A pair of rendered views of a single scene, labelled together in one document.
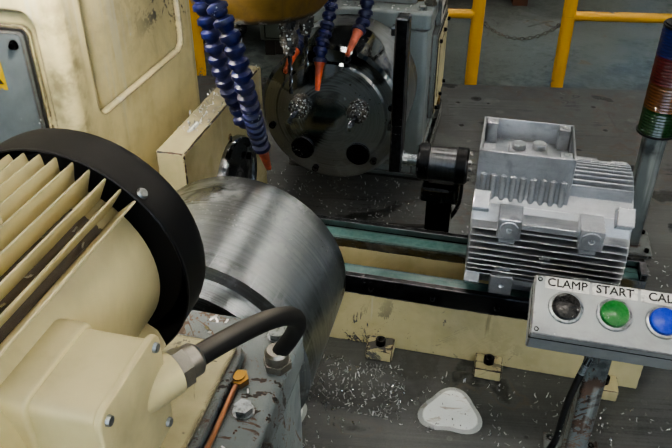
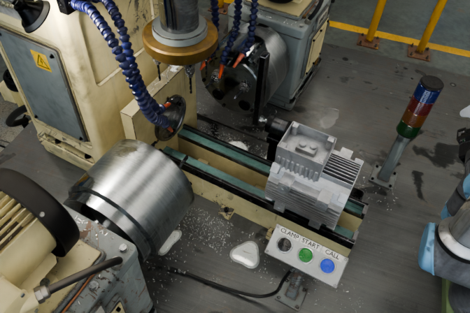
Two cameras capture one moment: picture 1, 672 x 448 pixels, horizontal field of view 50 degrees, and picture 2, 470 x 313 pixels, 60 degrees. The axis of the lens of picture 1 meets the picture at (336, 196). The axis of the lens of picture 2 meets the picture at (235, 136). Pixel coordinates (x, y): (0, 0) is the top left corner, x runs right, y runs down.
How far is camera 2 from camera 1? 0.40 m
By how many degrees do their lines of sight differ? 18
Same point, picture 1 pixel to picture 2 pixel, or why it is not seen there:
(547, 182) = (308, 169)
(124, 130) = (112, 90)
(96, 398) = not seen: outside the picture
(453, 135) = (320, 83)
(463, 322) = (264, 213)
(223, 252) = (121, 191)
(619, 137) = not seen: hidden behind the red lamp
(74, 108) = (81, 87)
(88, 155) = (21, 195)
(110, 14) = not seen: hidden behind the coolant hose
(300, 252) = (163, 191)
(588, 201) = (329, 182)
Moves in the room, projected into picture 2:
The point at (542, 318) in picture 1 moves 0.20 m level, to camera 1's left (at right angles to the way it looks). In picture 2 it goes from (271, 246) to (186, 224)
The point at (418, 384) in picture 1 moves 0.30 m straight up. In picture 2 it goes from (237, 235) to (243, 174)
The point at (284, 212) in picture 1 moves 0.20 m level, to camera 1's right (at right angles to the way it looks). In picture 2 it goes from (161, 169) to (247, 189)
